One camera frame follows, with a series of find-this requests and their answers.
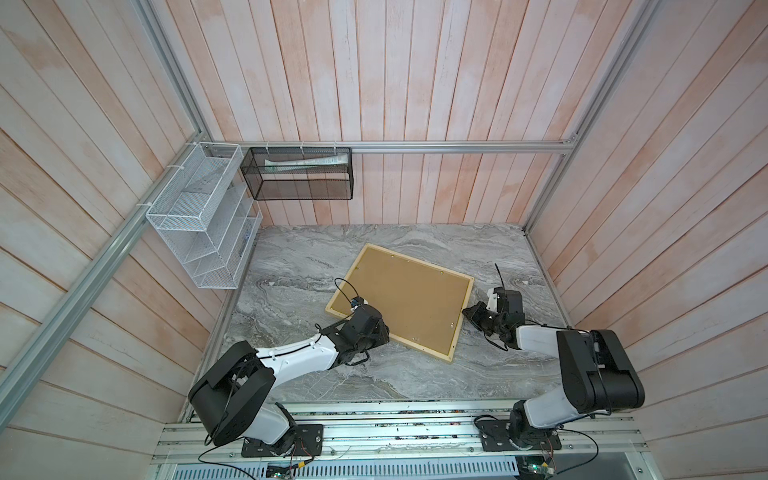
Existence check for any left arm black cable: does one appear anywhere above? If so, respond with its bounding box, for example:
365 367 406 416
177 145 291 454
197 277 361 480

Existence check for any white wire mesh shelf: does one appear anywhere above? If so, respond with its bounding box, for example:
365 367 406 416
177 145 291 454
146 142 262 290

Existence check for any aluminium frame profile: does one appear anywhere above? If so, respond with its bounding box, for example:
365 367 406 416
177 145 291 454
1 1 643 444

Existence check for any aluminium rail platform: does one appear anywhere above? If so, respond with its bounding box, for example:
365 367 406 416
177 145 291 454
147 400 662 479

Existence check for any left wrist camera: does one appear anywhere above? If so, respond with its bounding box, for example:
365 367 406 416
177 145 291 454
350 296 366 310

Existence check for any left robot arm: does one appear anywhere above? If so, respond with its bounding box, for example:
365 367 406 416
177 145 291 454
188 304 389 455

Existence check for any black wire mesh basket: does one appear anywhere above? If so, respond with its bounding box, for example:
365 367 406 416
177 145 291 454
240 146 355 201

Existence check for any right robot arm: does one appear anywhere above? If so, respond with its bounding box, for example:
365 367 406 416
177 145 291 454
462 287 645 450

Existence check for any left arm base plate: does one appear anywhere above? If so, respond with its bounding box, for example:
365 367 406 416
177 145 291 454
241 424 324 458

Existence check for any brown backing board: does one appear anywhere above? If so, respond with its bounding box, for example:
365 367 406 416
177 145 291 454
331 247 470 356

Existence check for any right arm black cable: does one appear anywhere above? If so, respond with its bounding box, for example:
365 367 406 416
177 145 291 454
473 262 601 480

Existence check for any paper in black basket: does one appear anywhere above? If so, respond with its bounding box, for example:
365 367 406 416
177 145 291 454
262 154 350 174

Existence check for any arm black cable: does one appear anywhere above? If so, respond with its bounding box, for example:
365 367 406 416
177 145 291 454
197 277 361 480
473 262 601 480

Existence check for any wooden picture frame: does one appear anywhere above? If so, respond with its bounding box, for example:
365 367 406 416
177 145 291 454
325 242 476 364

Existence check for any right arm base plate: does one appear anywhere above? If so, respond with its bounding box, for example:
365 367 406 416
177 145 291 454
474 416 562 452

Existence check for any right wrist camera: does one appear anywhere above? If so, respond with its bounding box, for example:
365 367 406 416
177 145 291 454
487 288 498 313

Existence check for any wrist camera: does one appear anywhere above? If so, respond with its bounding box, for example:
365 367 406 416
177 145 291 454
350 296 366 310
487 288 498 313

